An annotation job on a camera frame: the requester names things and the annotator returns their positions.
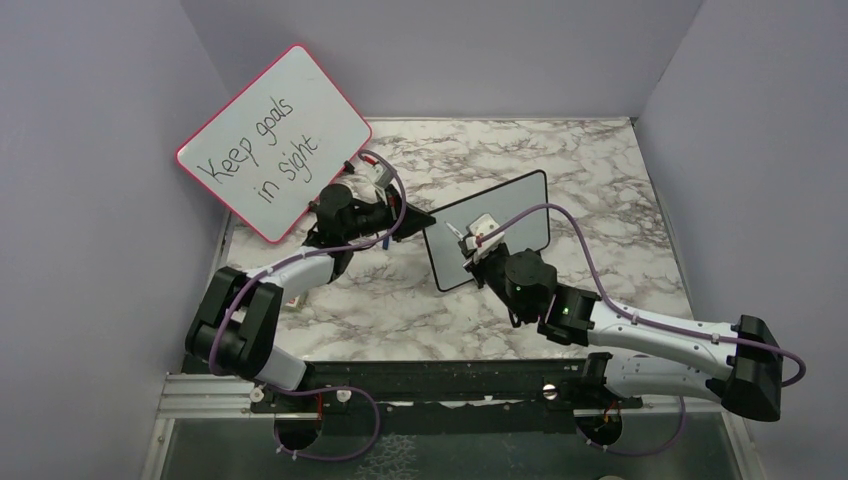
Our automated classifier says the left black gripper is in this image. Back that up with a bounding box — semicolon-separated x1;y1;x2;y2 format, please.
342;184;436;243

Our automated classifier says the white marker pen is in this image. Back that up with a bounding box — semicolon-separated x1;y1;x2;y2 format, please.
445;222;465;240

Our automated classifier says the black framed whiteboard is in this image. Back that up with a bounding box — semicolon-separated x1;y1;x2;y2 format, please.
424;169;550;292

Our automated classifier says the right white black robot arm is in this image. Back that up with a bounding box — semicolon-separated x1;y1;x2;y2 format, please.
460;245;783;422

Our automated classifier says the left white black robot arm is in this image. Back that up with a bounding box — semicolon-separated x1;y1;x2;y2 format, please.
184;184;436;411

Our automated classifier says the pink framed whiteboard with writing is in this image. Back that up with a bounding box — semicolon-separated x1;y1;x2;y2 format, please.
175;44;372;243

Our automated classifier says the small white red box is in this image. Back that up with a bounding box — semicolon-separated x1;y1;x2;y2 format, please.
285;294;307;311

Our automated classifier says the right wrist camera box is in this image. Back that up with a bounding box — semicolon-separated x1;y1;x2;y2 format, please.
460;213;505;262

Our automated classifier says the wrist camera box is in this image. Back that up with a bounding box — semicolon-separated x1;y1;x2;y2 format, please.
366;162;393;203
460;213;505;262

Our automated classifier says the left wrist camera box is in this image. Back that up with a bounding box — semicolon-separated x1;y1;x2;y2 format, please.
366;162;393;203

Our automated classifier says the black aluminium mounting rail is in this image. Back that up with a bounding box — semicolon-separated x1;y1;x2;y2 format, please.
155;357;747;435

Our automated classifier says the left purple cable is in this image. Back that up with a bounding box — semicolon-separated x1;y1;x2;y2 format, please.
207;149;409;464

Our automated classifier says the purple cable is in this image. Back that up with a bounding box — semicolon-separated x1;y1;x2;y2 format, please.
476;202;808;460
207;149;409;464

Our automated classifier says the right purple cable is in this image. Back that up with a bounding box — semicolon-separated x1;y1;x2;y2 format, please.
476;202;808;460

